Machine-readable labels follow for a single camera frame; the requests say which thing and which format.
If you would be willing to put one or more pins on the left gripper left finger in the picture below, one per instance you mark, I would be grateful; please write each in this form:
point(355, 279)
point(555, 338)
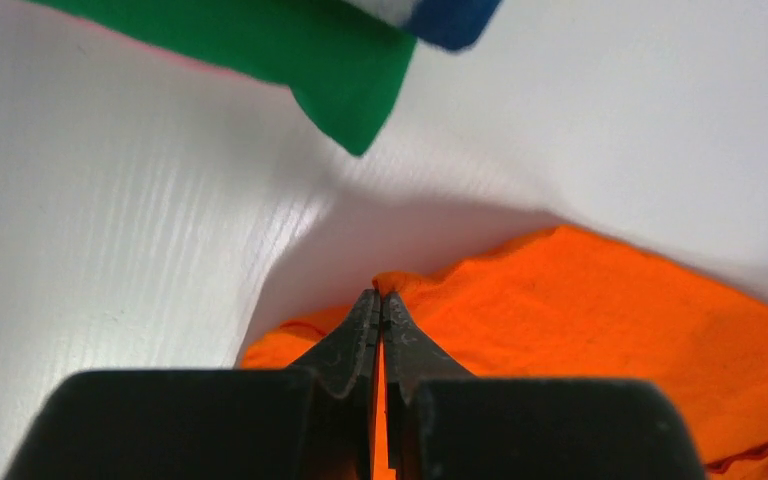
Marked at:
point(313, 419)

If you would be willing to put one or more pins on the folded blue printed t shirt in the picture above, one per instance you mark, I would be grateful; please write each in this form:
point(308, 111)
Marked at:
point(453, 25)

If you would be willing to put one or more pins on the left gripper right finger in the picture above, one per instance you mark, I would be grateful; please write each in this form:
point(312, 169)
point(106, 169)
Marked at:
point(444, 422)

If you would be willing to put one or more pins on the orange t shirt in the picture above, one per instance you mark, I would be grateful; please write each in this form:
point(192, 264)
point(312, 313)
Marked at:
point(567, 301)

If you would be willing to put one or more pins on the folded green t shirt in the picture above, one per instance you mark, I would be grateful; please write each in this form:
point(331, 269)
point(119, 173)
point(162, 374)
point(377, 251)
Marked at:
point(344, 67)

